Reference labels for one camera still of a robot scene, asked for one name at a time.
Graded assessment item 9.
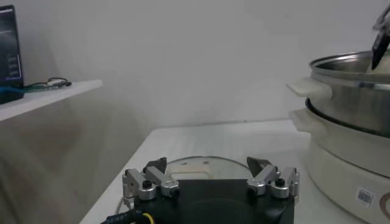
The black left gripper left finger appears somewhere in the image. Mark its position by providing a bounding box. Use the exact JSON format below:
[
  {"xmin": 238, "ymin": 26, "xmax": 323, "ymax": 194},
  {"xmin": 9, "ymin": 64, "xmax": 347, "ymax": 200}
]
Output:
[{"xmin": 122, "ymin": 157, "xmax": 180, "ymax": 201}]

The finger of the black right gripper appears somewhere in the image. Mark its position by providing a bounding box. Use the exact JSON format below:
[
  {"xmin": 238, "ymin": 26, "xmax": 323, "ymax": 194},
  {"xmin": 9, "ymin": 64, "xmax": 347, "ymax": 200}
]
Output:
[{"xmin": 370, "ymin": 4, "xmax": 390, "ymax": 71}]

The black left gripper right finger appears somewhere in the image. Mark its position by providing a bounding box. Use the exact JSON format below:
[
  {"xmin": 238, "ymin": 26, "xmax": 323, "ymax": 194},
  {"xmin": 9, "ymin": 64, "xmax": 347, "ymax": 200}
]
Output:
[{"xmin": 246, "ymin": 156, "xmax": 301, "ymax": 199}]

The white steamed baozi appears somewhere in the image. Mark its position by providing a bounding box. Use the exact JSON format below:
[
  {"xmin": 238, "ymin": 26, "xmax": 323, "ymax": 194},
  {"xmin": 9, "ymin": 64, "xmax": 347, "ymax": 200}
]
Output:
[{"xmin": 367, "ymin": 59, "xmax": 390, "ymax": 74}]

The glass lid with white handle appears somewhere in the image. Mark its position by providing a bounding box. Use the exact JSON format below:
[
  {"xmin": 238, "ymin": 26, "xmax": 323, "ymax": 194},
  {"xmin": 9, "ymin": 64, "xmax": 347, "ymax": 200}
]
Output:
[{"xmin": 166, "ymin": 156, "xmax": 254, "ymax": 180}]

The perforated steel steamer basket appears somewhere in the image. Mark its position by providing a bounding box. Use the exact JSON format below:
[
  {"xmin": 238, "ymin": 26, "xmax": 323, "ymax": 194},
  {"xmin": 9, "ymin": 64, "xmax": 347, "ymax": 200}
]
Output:
[{"xmin": 286, "ymin": 50, "xmax": 390, "ymax": 138}]

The white electric cooker pot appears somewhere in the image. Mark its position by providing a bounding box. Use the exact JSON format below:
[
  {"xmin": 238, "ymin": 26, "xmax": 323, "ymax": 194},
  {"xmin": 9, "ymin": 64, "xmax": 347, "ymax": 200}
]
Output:
[{"xmin": 288, "ymin": 108, "xmax": 390, "ymax": 224}]

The white side table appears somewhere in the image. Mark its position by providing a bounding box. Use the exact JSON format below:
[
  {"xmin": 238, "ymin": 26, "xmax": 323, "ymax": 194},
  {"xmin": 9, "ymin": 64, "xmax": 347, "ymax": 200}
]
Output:
[{"xmin": 0, "ymin": 79, "xmax": 104, "ymax": 122}]

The dark blue object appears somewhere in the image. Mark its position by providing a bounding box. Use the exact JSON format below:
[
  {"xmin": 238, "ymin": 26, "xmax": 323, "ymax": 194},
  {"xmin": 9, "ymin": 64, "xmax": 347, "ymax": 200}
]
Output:
[{"xmin": 0, "ymin": 86, "xmax": 25, "ymax": 105}]

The dark computer monitor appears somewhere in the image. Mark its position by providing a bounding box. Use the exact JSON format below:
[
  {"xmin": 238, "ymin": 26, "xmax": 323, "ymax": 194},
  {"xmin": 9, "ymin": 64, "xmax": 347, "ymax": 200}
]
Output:
[{"xmin": 0, "ymin": 4, "xmax": 24, "ymax": 89}]

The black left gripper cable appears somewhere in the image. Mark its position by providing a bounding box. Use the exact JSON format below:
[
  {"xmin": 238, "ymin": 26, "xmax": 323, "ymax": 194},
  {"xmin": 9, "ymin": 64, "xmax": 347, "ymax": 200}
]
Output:
[{"xmin": 102, "ymin": 209, "xmax": 155, "ymax": 224}]

